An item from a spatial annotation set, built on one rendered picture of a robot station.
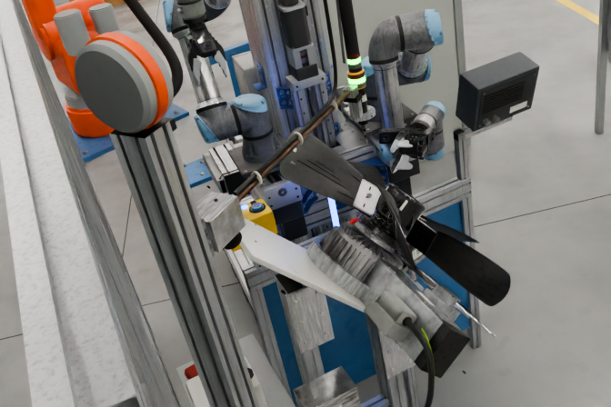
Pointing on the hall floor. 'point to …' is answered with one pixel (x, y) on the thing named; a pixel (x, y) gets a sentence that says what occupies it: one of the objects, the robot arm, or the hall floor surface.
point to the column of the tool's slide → (185, 261)
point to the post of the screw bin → (410, 387)
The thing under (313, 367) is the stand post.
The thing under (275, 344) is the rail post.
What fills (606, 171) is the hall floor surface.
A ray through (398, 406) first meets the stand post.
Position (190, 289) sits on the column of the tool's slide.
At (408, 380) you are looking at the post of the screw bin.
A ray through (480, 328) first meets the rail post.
